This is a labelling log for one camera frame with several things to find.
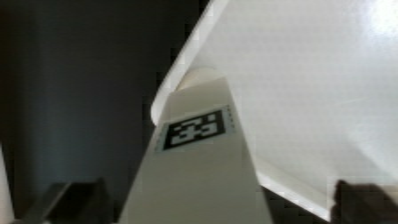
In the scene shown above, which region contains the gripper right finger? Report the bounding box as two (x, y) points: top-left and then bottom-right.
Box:
(331, 180), (398, 224)

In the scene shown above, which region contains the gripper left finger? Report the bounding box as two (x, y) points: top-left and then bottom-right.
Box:
(16, 179), (114, 224)

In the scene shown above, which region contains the white desk leg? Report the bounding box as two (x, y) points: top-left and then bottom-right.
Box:
(120, 68), (274, 224)

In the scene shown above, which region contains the white desk top tray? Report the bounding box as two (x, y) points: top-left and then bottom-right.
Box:
(151, 0), (398, 223)

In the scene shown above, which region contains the white front fence bar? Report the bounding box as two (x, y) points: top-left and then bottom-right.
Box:
(0, 145), (15, 224)

